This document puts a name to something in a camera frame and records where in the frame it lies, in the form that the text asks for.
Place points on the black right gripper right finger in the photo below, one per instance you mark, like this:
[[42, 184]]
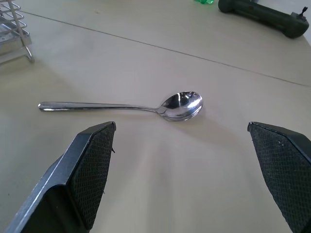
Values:
[[284, 167]]

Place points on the green plastic object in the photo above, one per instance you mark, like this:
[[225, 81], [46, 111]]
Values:
[[204, 2]]

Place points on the silver metal spoon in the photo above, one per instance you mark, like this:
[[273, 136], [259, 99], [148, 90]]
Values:
[[136, 106]]

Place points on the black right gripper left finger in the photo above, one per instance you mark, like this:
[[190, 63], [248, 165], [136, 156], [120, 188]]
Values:
[[80, 174]]

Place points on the dark green remote controller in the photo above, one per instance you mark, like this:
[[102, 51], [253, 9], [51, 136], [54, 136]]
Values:
[[264, 15]]

